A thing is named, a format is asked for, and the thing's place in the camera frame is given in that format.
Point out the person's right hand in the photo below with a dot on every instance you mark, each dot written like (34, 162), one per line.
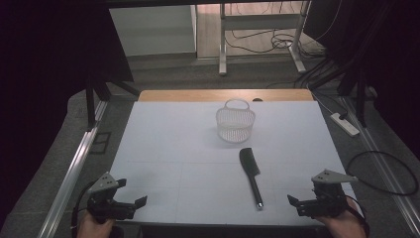
(346, 226)

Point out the black comb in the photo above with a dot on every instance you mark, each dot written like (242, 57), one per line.
(248, 162)

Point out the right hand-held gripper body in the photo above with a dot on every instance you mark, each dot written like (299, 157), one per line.
(325, 205)

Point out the black curtain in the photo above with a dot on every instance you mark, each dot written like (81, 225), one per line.
(379, 39)
(49, 49)

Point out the white power strip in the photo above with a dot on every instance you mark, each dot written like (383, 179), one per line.
(345, 125)

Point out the white table mat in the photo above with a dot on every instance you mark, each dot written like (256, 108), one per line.
(171, 148)

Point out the white desk frame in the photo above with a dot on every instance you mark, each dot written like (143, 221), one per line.
(257, 22)

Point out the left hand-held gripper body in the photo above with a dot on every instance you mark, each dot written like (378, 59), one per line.
(105, 205)

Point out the person's left hand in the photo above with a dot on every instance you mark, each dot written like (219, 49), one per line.
(94, 229)

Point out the black metal stand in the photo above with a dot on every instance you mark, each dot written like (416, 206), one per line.
(89, 105)
(360, 102)

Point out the white mesh basket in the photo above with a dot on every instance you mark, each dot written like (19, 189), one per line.
(235, 127)

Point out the aluminium rail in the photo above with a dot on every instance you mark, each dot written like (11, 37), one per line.
(379, 158)
(71, 181)

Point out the white cabinet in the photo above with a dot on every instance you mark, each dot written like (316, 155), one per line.
(152, 29)

